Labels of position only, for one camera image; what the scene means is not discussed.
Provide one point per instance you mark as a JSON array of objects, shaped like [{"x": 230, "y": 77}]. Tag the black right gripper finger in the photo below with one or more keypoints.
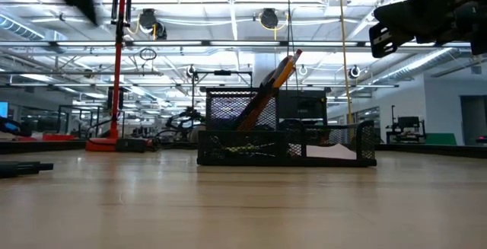
[
  {"x": 418, "y": 15},
  {"x": 384, "y": 41}
]

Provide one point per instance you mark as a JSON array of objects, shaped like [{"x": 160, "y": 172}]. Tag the yellow pencil with eraser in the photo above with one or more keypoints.
[
  {"x": 285, "y": 73},
  {"x": 258, "y": 113}
]

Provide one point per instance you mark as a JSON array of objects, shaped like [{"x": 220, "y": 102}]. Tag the white paper note pad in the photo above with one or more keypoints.
[{"x": 331, "y": 152}]

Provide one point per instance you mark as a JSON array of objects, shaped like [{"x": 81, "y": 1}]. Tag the black mesh desk organizer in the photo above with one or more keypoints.
[{"x": 213, "y": 150}]

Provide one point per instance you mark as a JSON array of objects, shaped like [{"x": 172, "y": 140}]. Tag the black background robot arm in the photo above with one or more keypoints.
[{"x": 186, "y": 115}]

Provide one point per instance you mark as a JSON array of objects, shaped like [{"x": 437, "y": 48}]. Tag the black clamp on pole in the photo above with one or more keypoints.
[{"x": 115, "y": 3}]

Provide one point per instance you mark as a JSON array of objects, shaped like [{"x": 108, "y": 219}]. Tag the small black ceiling reel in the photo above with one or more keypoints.
[
  {"x": 349, "y": 72},
  {"x": 191, "y": 72}
]

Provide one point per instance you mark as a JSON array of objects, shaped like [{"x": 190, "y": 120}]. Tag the black background workstation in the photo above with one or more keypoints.
[{"x": 407, "y": 122}]

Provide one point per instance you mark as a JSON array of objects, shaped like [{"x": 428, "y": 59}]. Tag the red stand pole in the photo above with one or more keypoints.
[{"x": 118, "y": 70}]

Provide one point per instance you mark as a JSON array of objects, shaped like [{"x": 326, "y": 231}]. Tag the black monitor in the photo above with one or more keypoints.
[{"x": 304, "y": 106}]

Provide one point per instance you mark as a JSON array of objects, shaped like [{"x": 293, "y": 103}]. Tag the green panel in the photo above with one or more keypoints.
[{"x": 440, "y": 139}]

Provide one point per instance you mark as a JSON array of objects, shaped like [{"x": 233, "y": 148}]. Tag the blue lit monitor screen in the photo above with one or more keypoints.
[{"x": 3, "y": 109}]

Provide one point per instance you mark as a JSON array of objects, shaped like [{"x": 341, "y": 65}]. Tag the long ceiling light bar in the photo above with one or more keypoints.
[{"x": 243, "y": 43}]

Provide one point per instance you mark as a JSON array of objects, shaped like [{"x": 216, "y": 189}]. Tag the red bin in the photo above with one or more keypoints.
[{"x": 57, "y": 137}]

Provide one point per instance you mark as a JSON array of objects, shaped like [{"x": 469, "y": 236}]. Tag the red stand base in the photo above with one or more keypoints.
[{"x": 99, "y": 145}]

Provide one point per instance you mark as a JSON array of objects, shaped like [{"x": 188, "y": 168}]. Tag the black box at stand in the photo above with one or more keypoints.
[{"x": 131, "y": 145}]

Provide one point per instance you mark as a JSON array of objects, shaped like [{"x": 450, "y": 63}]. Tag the black overhead frame rig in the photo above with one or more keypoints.
[{"x": 222, "y": 72}]

